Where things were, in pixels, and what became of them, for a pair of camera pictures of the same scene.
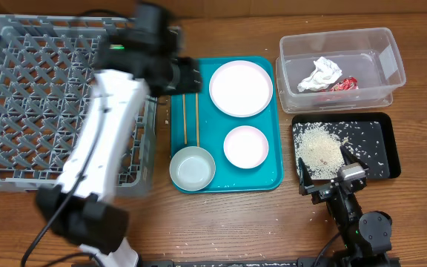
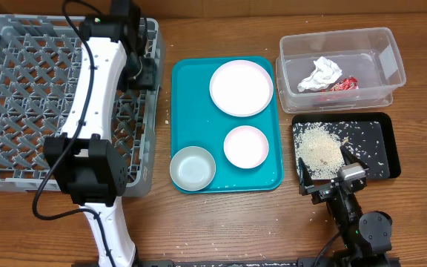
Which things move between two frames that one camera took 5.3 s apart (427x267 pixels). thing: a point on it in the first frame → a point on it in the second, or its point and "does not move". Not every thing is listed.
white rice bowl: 245,147 does not move
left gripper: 194,78 → 150,81
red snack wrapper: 348,84 does not move
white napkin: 325,73 does not move
